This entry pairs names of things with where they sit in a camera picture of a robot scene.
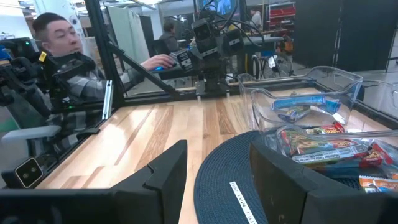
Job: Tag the clear plastic bin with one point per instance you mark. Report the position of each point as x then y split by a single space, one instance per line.
382 99
342 77

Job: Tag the person's hand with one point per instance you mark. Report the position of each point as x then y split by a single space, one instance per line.
158 60

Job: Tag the grey table-level camera box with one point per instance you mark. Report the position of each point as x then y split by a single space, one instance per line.
29 172

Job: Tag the round dark blue placemat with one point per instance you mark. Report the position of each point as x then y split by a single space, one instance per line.
224 174

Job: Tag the black cabinet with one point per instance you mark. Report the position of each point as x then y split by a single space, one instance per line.
342 31

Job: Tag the dark grey desk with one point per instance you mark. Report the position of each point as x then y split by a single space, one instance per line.
168 74

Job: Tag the orange tan granola bar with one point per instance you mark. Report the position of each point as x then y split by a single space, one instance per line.
379 183

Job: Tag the person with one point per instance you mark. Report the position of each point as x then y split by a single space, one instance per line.
59 37
256 20
169 40

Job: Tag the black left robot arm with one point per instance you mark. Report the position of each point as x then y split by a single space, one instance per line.
186 62

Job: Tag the wall mounted screen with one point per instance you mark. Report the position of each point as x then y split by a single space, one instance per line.
224 6

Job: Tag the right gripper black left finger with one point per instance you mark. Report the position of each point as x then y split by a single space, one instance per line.
149 199

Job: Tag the white label strip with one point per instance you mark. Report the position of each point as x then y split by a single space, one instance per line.
242 200

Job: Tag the green purple granola bar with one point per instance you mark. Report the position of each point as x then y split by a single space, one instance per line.
329 154

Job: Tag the red shelf unit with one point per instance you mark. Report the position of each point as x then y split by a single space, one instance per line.
281 12

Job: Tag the silver metal bracket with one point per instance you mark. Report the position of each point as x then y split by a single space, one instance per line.
107 99

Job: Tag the grey chair armrest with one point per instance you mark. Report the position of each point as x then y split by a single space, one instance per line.
31 133

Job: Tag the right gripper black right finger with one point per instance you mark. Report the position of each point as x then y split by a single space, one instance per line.
280 193

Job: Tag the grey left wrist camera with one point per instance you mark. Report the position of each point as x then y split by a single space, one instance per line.
203 31

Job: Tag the green red granola bar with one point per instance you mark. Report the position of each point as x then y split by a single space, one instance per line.
311 143
329 129

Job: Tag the white board panel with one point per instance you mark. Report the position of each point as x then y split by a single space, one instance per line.
127 31

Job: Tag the light blue granola bar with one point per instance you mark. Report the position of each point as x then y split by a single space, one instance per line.
348 171
298 102
332 107

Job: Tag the black computer mouse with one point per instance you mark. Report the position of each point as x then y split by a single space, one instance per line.
159 68

